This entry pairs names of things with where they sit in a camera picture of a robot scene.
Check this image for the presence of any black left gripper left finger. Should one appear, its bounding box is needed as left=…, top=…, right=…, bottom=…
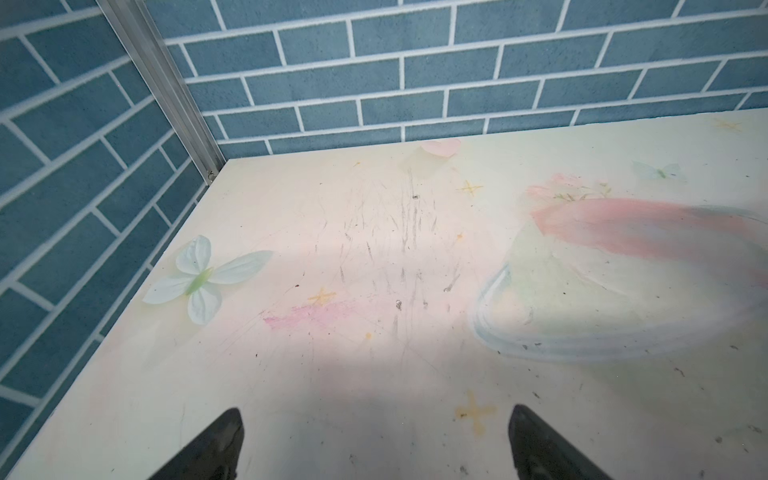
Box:
left=150, top=407, right=245, bottom=480

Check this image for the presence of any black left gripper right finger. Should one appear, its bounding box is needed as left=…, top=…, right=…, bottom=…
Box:
left=508, top=404, right=611, bottom=480

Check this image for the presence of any aluminium left corner post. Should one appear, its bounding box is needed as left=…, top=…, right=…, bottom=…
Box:
left=97, top=0, right=225, bottom=184

